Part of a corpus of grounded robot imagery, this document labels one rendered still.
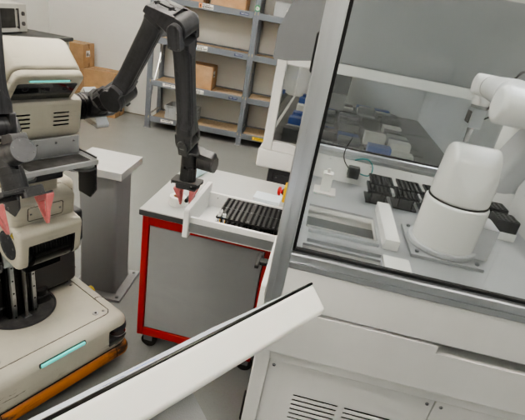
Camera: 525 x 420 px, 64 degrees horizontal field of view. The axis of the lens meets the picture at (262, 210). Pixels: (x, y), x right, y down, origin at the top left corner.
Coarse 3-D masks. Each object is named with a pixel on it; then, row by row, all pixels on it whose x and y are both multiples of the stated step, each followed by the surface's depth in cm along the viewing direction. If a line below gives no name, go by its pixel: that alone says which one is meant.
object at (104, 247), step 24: (120, 168) 206; (96, 192) 210; (120, 192) 215; (96, 216) 216; (120, 216) 221; (96, 240) 222; (120, 240) 228; (96, 264) 228; (120, 264) 236; (96, 288) 235; (120, 288) 240
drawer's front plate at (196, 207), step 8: (208, 184) 163; (200, 192) 155; (208, 192) 164; (192, 200) 148; (200, 200) 153; (208, 200) 167; (192, 208) 145; (200, 208) 156; (184, 216) 142; (192, 216) 147; (184, 224) 143; (184, 232) 144
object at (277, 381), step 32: (256, 384) 113; (288, 384) 112; (320, 384) 110; (352, 384) 108; (384, 384) 105; (256, 416) 118; (288, 416) 116; (320, 416) 115; (352, 416) 113; (384, 416) 110; (416, 416) 109; (448, 416) 107; (480, 416) 105; (512, 416) 103
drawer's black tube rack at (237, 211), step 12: (240, 204) 158; (252, 204) 162; (228, 216) 148; (240, 216) 150; (252, 216) 152; (264, 216) 153; (276, 216) 155; (252, 228) 149; (264, 228) 145; (276, 228) 146
